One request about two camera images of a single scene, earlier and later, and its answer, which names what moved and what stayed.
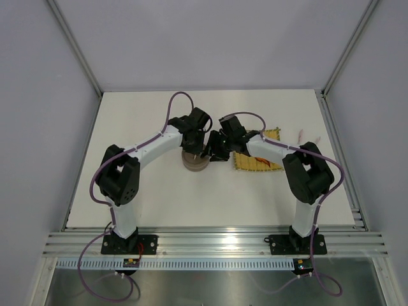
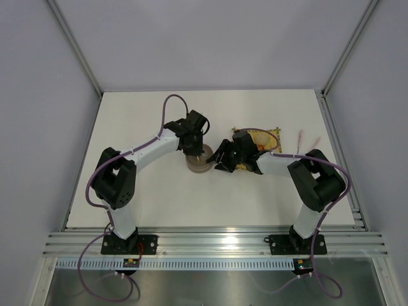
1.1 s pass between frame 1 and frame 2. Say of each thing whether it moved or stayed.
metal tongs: stayed
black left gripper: stayed
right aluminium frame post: stayed
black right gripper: moved
